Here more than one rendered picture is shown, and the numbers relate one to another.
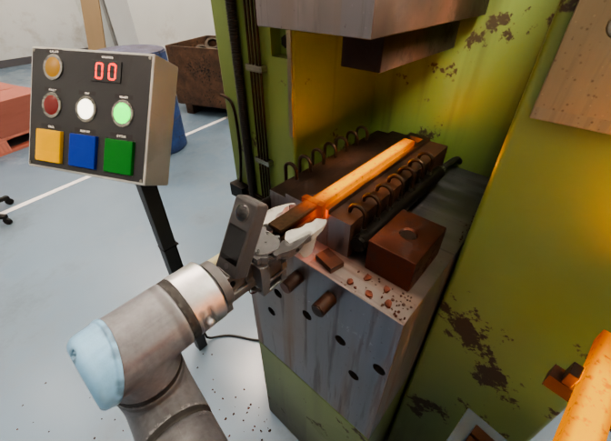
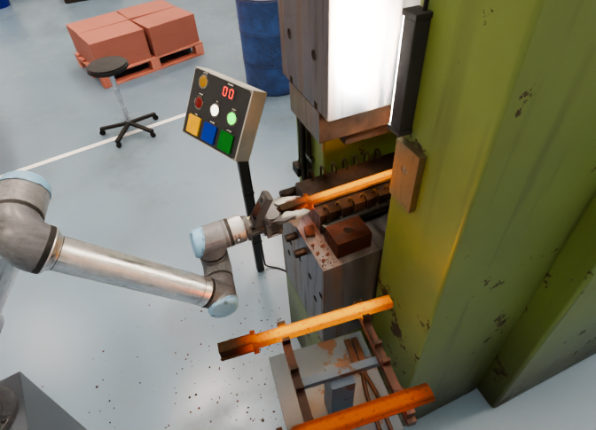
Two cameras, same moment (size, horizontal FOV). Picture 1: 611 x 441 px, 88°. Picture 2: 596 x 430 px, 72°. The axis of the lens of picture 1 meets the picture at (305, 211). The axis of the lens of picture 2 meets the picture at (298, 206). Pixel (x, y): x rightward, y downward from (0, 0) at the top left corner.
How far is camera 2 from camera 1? 0.84 m
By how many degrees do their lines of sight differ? 22
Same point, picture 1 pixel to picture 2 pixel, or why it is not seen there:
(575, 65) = (396, 177)
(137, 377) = (208, 250)
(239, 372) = (279, 296)
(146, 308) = (216, 227)
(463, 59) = not seen: hidden behind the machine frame
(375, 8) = (320, 134)
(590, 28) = (397, 166)
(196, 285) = (236, 224)
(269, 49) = not seen: hidden behind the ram
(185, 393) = (224, 265)
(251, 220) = (263, 203)
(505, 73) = not seen: hidden behind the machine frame
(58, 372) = (170, 254)
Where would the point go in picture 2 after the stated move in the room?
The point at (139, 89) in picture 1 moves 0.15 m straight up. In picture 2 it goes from (242, 107) to (236, 69)
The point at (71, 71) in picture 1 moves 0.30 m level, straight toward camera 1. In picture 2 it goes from (211, 86) to (213, 128)
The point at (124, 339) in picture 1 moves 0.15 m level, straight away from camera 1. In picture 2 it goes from (207, 235) to (198, 204)
